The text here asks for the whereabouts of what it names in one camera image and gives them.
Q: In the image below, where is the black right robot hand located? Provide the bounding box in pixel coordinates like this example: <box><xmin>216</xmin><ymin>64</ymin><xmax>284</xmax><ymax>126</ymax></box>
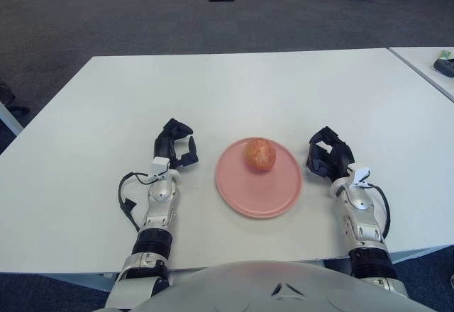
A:
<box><xmin>305</xmin><ymin>126</ymin><xmax>370</xmax><ymax>188</ymax></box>

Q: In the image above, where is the pink round plate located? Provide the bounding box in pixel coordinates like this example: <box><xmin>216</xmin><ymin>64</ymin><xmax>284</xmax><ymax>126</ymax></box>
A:
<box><xmin>215</xmin><ymin>136</ymin><xmax>304</xmax><ymax>219</ymax></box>

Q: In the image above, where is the red yellow apple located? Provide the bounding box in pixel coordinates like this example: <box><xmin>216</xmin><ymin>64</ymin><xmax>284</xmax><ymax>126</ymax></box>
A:
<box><xmin>243</xmin><ymin>137</ymin><xmax>277</xmax><ymax>173</ymax></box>

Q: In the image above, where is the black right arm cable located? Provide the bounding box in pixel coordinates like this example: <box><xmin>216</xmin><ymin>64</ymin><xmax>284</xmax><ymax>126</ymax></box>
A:
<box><xmin>367</xmin><ymin>182</ymin><xmax>392</xmax><ymax>243</ymax></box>

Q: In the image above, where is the grey robot torso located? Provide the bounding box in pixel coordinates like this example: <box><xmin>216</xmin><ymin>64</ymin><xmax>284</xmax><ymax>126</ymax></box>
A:
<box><xmin>84</xmin><ymin>259</ymin><xmax>437</xmax><ymax>312</ymax></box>

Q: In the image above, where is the black handheld controller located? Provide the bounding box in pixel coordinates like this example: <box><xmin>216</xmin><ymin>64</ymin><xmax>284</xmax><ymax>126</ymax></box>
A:
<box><xmin>433</xmin><ymin>58</ymin><xmax>454</xmax><ymax>78</ymax></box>

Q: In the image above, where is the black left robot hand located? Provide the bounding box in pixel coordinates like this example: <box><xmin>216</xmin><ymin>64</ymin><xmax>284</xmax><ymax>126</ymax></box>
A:
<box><xmin>151</xmin><ymin>117</ymin><xmax>200</xmax><ymax>175</ymax></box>

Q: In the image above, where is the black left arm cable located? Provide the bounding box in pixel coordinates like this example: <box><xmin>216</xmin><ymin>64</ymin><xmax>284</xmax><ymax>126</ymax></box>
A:
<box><xmin>118</xmin><ymin>172</ymin><xmax>159</xmax><ymax>234</ymax></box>

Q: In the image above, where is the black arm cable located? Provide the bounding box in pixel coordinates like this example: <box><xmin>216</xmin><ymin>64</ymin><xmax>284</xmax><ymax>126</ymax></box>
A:
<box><xmin>118</xmin><ymin>172</ymin><xmax>159</xmax><ymax>234</ymax></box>
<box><xmin>367</xmin><ymin>182</ymin><xmax>392</xmax><ymax>243</ymax></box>

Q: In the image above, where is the white slanted table leg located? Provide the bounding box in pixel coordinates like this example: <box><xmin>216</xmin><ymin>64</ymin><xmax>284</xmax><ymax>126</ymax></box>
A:
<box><xmin>0</xmin><ymin>99</ymin><xmax>25</xmax><ymax>136</ymax></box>

